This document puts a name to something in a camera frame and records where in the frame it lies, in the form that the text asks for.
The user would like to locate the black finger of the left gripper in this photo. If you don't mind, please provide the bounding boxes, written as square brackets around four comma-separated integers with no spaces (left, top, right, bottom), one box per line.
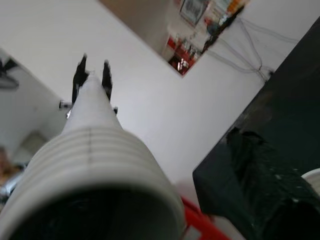
[71,53,89,102]
[100,59,113,102]

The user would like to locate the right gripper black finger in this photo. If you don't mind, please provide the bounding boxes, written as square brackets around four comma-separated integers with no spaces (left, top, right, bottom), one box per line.
[226,127,320,240]

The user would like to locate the white plastic table leg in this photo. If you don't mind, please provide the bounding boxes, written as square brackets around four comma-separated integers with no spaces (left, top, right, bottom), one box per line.
[0,71,186,240]

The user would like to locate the black ceiling fan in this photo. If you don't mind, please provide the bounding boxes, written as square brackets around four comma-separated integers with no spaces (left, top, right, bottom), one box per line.
[0,56,20,90]

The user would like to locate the red plastic object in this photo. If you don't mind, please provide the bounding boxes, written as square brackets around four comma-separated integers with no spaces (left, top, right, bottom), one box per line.
[179,194,227,240]

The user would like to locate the black tablecloth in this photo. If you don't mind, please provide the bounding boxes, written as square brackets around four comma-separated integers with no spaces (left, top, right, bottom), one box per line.
[192,22,320,221]

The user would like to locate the thin black wall cable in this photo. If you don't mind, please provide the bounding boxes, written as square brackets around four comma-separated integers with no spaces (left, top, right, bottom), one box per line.
[207,17,300,76]

